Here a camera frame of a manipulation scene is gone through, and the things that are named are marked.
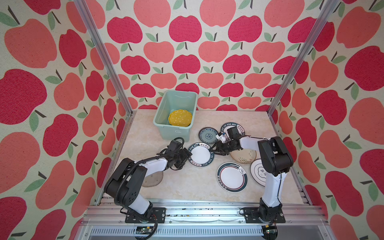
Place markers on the blue floral pattern plate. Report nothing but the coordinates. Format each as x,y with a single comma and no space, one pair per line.
207,135

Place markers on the large green red ring plate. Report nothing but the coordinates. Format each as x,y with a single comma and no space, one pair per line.
232,177

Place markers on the left aluminium frame post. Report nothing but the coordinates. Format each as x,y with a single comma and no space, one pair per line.
90,24

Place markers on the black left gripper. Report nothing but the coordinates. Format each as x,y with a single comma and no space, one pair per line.
186,154

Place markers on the beige speckled ceramic plate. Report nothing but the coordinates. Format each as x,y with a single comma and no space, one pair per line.
245,156

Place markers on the aluminium frame post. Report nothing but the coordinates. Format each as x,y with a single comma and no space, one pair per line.
319,24
90,24

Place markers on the grey glass plate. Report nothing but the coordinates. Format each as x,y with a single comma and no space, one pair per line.
153,179

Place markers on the green rim text plate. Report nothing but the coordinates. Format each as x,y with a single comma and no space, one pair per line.
201,154
226,126

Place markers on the light green plastic bin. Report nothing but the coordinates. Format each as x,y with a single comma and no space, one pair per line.
171,101

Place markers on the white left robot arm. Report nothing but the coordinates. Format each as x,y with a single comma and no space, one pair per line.
126,181

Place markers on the yellow dotted plate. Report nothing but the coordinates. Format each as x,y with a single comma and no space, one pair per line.
180,118

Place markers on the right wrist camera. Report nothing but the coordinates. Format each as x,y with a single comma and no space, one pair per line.
223,137

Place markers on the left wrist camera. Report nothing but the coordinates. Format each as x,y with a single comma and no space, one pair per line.
176,144

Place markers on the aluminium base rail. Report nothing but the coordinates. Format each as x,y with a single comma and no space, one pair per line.
187,220

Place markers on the white plate black flower outline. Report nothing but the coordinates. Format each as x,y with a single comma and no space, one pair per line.
258,172

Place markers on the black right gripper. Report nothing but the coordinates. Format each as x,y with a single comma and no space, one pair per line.
218,145

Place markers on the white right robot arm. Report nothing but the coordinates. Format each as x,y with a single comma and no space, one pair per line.
276,160

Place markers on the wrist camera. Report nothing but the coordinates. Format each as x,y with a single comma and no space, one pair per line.
176,144
223,137

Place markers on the right aluminium frame post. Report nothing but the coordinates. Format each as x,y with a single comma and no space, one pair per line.
319,24

